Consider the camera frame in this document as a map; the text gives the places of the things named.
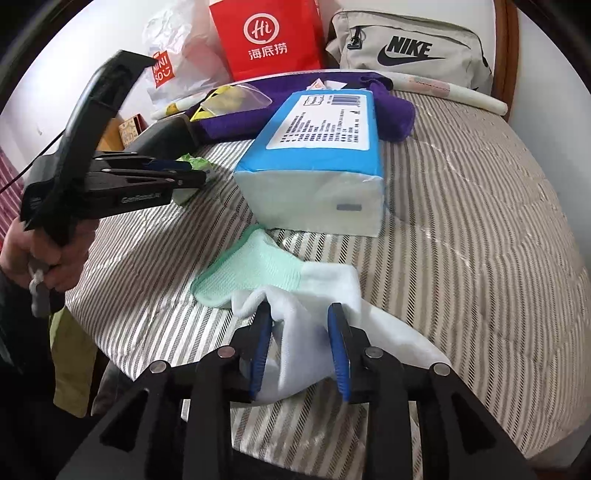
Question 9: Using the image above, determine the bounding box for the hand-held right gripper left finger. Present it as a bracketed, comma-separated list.
[55, 302, 275, 480]

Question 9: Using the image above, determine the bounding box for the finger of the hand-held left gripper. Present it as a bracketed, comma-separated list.
[90, 173, 206, 190]
[95, 156, 185, 172]

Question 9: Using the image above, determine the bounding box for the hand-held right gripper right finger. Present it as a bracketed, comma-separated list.
[327, 302, 536, 480]

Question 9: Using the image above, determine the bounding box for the green snack packet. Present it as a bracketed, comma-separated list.
[173, 154, 218, 206]

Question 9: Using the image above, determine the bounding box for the dark green tin box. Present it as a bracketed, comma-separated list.
[124, 113, 199, 160]

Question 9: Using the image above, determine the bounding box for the white and green sock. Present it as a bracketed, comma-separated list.
[190, 228, 455, 402]

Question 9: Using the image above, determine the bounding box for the clear plastic bag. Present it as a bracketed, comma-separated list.
[194, 80, 271, 121]

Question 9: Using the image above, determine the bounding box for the person's left hand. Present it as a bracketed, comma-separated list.
[0, 215, 95, 294]

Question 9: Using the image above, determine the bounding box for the brown printed box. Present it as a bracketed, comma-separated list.
[99, 114, 144, 151]

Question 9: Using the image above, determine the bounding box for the red striped cloth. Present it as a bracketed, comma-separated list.
[0, 150, 26, 232]

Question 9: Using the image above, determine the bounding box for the white plastic shopping bag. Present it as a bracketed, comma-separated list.
[141, 0, 232, 114]

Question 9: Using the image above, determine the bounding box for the blue tissue pack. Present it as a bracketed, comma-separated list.
[233, 89, 386, 238]

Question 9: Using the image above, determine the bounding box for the striped bed quilt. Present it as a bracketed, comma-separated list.
[65, 90, 591, 462]

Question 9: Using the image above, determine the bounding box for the red paper bag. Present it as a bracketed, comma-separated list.
[209, 0, 326, 81]

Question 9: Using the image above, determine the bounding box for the purple towel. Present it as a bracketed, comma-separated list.
[191, 71, 416, 144]

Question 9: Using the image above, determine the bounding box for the beige waist bag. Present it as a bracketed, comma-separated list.
[325, 8, 495, 93]

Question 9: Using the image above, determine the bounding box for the brown wooden trim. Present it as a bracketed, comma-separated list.
[489, 0, 520, 123]

